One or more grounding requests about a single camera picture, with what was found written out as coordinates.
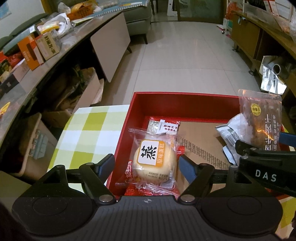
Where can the orange carton box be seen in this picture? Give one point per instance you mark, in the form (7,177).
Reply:
(31,52)

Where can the wooden cabinet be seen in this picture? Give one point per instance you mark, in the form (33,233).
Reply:
(258,39)

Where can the brown dried fruit bag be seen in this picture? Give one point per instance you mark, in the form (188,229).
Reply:
(260,120)

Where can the white grey snack bag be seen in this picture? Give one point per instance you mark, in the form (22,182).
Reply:
(231,132)

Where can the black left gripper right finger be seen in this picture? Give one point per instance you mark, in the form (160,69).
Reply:
(199,177)

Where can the red cardboard box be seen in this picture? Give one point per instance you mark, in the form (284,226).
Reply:
(198,115)

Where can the green white checkered tablecloth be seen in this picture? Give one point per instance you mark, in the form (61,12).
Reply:
(89,135)

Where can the steamed cake clear packet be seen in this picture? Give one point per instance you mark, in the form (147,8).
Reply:
(155,156)

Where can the brown cardboard liner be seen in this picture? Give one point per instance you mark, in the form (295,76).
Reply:
(203,144)

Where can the grey green sofa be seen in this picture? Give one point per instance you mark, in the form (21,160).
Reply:
(137,19)

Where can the white plastic bag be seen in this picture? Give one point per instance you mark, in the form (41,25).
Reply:
(60,24)

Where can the beige carton box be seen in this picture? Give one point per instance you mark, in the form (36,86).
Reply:
(49,44)

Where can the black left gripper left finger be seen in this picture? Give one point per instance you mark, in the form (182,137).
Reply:
(94,177)

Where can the orange basket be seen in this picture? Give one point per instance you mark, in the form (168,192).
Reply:
(80,11)

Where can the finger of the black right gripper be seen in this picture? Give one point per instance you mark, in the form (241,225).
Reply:
(288,139)

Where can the cardboard storage box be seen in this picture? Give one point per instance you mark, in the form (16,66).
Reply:
(36,148)

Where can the red white snack packet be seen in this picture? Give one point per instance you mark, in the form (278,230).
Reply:
(157,126)

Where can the red Trolli candy bag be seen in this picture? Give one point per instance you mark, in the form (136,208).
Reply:
(132,185)

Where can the silver foil bag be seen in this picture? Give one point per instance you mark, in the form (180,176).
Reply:
(273,72)

